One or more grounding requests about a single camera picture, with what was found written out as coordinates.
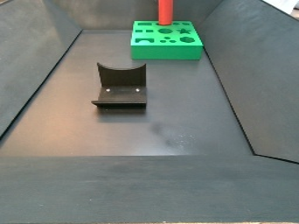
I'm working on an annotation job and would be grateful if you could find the black curved holder block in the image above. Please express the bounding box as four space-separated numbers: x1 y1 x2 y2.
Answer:
91 63 147 107

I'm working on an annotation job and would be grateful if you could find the green shape-sorting board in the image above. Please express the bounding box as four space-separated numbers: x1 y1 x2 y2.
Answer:
131 21 203 60

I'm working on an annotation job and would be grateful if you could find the red oval peg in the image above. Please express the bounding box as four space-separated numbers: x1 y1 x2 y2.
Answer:
158 0 174 25

